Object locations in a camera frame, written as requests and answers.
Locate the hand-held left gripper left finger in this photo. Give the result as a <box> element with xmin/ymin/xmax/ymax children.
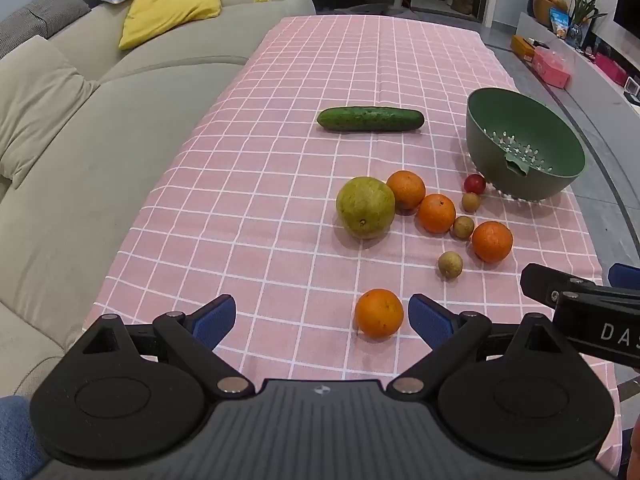
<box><xmin>80</xmin><ymin>294</ymin><xmax>253</xmax><ymax>397</ymax></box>

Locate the pink checked tablecloth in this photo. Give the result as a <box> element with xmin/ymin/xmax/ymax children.
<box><xmin>81</xmin><ymin>15</ymin><xmax>624</xmax><ymax>480</ymax></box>

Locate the grey textured cushion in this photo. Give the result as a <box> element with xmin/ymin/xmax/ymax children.
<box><xmin>0</xmin><ymin>0</ymin><xmax>94</xmax><ymax>60</ymax></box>

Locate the yellow cushion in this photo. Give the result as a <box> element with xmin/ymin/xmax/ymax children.
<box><xmin>118</xmin><ymin>0</ymin><xmax>223</xmax><ymax>51</ymax></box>

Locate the green colander bowl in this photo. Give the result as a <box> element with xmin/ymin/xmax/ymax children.
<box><xmin>466</xmin><ymin>87</ymin><xmax>586</xmax><ymax>202</ymax></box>

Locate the beige sofa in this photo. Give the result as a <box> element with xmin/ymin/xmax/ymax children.
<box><xmin>0</xmin><ymin>0</ymin><xmax>317</xmax><ymax>403</ymax></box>

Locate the green cucumber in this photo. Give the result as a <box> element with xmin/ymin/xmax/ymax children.
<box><xmin>316</xmin><ymin>105</ymin><xmax>425</xmax><ymax>133</ymax></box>

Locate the golden vase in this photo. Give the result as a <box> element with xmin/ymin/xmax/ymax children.
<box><xmin>532</xmin><ymin>0</ymin><xmax>569</xmax><ymax>29</ymax></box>

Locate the person's jeans leg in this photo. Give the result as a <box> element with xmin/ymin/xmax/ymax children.
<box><xmin>0</xmin><ymin>395</ymin><xmax>52</xmax><ymax>480</ymax></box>

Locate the white television console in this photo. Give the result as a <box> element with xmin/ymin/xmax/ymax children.
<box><xmin>492</xmin><ymin>12</ymin><xmax>640</xmax><ymax>281</ymax></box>

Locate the orange box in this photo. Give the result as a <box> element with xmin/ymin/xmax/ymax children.
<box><xmin>510</xmin><ymin>34</ymin><xmax>550</xmax><ymax>64</ymax></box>

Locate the magenta box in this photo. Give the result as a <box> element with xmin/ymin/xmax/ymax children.
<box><xmin>593</xmin><ymin>52</ymin><xmax>629</xmax><ymax>86</ymax></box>

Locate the large yellow-green guava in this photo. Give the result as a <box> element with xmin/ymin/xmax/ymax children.
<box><xmin>335</xmin><ymin>176</ymin><xmax>397</xmax><ymax>240</ymax></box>

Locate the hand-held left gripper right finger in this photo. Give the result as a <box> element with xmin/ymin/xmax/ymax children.
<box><xmin>386</xmin><ymin>294</ymin><xmax>568</xmax><ymax>397</ymax></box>

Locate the green potted plant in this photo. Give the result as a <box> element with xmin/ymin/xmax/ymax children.
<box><xmin>566</xmin><ymin>0</ymin><xmax>617</xmax><ymax>50</ymax></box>

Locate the beige sofa cushion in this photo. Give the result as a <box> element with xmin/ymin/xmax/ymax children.
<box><xmin>0</xmin><ymin>35</ymin><xmax>100</xmax><ymax>182</ymax></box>

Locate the person's right forearm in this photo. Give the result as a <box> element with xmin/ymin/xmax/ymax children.
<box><xmin>628</xmin><ymin>424</ymin><xmax>640</xmax><ymax>480</ymax></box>

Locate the pink box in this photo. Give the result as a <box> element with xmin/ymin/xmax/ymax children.
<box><xmin>531</xmin><ymin>48</ymin><xmax>572</xmax><ymax>90</ymax></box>

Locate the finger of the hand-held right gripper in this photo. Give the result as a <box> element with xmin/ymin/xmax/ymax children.
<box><xmin>520</xmin><ymin>263</ymin><xmax>599</xmax><ymax>307</ymax></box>
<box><xmin>608</xmin><ymin>263</ymin><xmax>640</xmax><ymax>293</ymax></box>

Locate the blue snack bag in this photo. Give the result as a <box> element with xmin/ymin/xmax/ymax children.
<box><xmin>548</xmin><ymin>7</ymin><xmax>571</xmax><ymax>39</ymax></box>

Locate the orange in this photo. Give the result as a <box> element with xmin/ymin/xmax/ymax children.
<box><xmin>355</xmin><ymin>288</ymin><xmax>405</xmax><ymax>339</ymax></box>
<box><xmin>471</xmin><ymin>220</ymin><xmax>514</xmax><ymax>263</ymax></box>
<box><xmin>386</xmin><ymin>170</ymin><xmax>427</xmax><ymax>211</ymax></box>
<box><xmin>417</xmin><ymin>193</ymin><xmax>457</xmax><ymax>234</ymax></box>

